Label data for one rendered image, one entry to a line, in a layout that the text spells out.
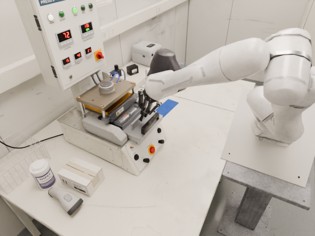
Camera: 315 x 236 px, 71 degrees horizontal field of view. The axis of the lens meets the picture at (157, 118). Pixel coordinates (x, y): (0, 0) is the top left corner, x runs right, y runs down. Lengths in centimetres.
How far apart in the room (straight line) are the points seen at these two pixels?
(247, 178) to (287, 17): 241
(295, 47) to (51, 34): 90
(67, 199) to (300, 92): 97
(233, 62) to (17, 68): 113
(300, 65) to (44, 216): 114
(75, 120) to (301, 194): 123
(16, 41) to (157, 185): 107
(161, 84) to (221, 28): 273
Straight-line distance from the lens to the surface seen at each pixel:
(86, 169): 118
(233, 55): 65
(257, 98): 96
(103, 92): 117
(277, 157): 132
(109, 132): 110
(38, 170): 120
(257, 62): 64
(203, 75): 69
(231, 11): 337
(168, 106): 165
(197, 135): 143
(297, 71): 65
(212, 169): 126
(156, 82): 78
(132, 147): 114
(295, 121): 92
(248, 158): 131
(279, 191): 129
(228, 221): 197
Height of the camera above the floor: 171
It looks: 38 degrees down
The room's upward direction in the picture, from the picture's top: 1 degrees counter-clockwise
